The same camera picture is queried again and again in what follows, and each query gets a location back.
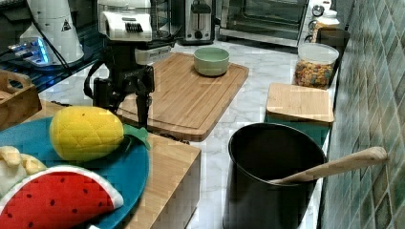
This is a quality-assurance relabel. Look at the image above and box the yellow plush pineapple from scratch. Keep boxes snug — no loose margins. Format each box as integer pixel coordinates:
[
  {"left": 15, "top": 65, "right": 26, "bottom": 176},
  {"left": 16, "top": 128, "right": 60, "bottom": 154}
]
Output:
[{"left": 49, "top": 106, "right": 151, "bottom": 162}]

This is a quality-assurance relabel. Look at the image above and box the plush banana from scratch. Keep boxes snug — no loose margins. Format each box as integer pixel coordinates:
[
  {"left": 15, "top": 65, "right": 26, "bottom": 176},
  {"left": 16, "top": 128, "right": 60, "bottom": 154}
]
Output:
[{"left": 0, "top": 146, "right": 47, "bottom": 197}]

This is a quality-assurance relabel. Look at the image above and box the toaster oven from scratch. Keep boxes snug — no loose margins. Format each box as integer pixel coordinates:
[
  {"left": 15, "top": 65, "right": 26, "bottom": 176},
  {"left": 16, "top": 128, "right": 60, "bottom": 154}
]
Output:
[{"left": 218, "top": 0, "right": 310, "bottom": 48}]

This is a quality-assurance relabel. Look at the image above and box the teal round plate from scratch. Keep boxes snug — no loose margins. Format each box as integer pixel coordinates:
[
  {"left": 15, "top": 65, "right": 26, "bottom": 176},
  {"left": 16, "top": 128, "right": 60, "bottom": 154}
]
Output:
[{"left": 0, "top": 117, "right": 149, "bottom": 229}]

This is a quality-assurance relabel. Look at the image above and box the green ceramic bowl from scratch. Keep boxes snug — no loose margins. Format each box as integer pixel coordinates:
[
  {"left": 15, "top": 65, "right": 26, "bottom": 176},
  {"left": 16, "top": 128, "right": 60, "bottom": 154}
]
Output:
[{"left": 194, "top": 47, "right": 229, "bottom": 76}]

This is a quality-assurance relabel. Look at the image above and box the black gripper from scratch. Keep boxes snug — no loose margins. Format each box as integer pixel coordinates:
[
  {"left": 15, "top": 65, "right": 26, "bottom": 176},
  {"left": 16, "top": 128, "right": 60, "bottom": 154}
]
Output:
[{"left": 93, "top": 42, "right": 174, "bottom": 128}]

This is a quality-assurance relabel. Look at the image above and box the plush watermelon slice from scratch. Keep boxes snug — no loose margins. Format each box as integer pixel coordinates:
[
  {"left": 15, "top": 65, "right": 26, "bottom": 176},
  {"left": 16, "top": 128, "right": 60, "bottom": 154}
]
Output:
[{"left": 0, "top": 165, "right": 123, "bottom": 229}]

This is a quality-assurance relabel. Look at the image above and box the wooden drawer cabinet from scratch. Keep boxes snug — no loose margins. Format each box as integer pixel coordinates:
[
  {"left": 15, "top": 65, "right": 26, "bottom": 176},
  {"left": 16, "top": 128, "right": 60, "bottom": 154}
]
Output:
[{"left": 23, "top": 99, "right": 203, "bottom": 229}]

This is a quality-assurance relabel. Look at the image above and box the large wooden cutting board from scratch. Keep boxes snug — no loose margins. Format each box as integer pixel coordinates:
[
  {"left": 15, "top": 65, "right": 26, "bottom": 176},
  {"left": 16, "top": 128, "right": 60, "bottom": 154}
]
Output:
[{"left": 116, "top": 52, "right": 250, "bottom": 142}]

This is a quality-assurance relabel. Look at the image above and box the clear jar of colourful cereal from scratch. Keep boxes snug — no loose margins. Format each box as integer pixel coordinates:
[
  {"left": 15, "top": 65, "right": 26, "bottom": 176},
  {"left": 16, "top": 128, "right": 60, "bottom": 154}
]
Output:
[{"left": 292, "top": 43, "right": 339, "bottom": 90}]

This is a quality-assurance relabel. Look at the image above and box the wooden tray with handle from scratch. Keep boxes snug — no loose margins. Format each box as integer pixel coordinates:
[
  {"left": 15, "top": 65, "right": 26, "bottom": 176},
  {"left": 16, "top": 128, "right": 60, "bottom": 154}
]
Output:
[{"left": 0, "top": 70, "right": 42, "bottom": 131}]

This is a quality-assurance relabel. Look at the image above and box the green box with bamboo lid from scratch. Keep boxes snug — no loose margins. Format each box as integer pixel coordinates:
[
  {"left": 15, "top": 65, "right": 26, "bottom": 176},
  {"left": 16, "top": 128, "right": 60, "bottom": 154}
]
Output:
[{"left": 264, "top": 83, "right": 334, "bottom": 148}]

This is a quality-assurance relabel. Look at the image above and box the white lidded jar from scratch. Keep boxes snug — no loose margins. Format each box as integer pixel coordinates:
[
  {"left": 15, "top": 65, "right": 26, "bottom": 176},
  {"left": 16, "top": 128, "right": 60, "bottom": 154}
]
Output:
[{"left": 310, "top": 10, "right": 340, "bottom": 43}]

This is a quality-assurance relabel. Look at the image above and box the silver toaster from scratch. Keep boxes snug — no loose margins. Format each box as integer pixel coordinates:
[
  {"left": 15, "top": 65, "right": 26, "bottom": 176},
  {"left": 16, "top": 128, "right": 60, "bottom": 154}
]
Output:
[{"left": 179, "top": 0, "right": 215, "bottom": 46}]

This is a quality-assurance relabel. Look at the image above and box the black container at wall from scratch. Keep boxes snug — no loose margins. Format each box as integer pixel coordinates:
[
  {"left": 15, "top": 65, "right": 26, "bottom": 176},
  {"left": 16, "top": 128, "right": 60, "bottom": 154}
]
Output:
[{"left": 315, "top": 28, "right": 351, "bottom": 85}]

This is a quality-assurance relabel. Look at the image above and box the wooden spoon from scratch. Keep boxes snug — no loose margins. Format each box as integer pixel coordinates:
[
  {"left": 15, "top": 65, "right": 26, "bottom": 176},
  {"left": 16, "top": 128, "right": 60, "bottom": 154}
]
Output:
[{"left": 269, "top": 147, "right": 388, "bottom": 184}]

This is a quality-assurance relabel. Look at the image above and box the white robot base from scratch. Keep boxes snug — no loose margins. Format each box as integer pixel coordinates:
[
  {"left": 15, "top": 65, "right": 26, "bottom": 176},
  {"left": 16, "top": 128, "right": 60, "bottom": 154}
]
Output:
[{"left": 12, "top": 0, "right": 91, "bottom": 67}]

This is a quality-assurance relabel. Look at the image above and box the black cylindrical utensil pot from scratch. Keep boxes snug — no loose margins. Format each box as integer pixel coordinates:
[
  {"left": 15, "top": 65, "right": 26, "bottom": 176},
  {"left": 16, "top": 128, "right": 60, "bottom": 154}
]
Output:
[{"left": 223, "top": 123, "right": 325, "bottom": 229}]

